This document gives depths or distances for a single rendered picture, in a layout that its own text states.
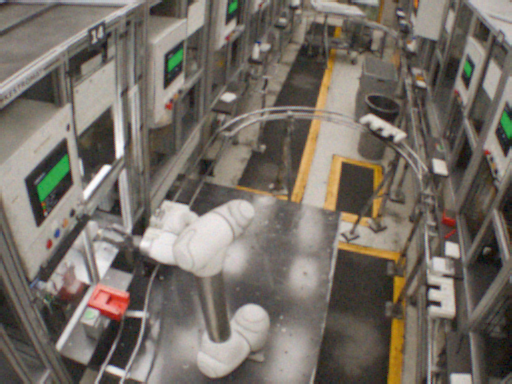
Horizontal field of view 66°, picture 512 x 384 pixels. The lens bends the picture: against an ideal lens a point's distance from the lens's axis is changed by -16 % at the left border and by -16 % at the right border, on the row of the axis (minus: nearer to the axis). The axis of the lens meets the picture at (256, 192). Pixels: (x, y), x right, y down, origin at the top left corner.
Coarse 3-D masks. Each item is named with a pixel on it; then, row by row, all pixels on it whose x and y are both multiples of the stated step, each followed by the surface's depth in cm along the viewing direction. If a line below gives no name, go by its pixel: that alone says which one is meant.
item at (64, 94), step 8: (64, 48) 129; (64, 56) 131; (64, 64) 132; (120, 64) 173; (56, 72) 133; (64, 72) 135; (56, 80) 134; (64, 80) 134; (64, 88) 136; (64, 96) 137; (64, 104) 139; (128, 160) 206; (128, 168) 209; (80, 176) 162; (120, 176) 209; (120, 184) 212; (128, 184) 213; (120, 192) 215; (128, 192) 215; (128, 200) 217; (128, 208) 220; (128, 216) 223; (88, 224) 177; (128, 224) 227; (88, 240) 180; (88, 248) 181; (96, 264) 192; (96, 280) 195
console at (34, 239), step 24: (48, 120) 133; (72, 120) 145; (24, 144) 120; (48, 144) 133; (72, 144) 149; (0, 168) 110; (24, 168) 122; (72, 168) 153; (0, 192) 113; (24, 192) 125; (72, 192) 157; (24, 216) 127; (48, 216) 142; (72, 216) 159; (24, 240) 129; (48, 240) 144; (24, 264) 132
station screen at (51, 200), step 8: (64, 152) 141; (56, 160) 137; (48, 168) 133; (40, 176) 129; (64, 176) 144; (56, 184) 140; (64, 184) 145; (72, 184) 151; (56, 192) 141; (64, 192) 146; (40, 200) 131; (48, 200) 136; (56, 200) 142; (48, 208) 137
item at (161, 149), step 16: (176, 0) 215; (160, 16) 202; (192, 16) 244; (192, 32) 252; (208, 32) 285; (192, 48) 262; (192, 64) 271; (192, 96) 321; (160, 128) 245; (160, 144) 251; (160, 160) 258
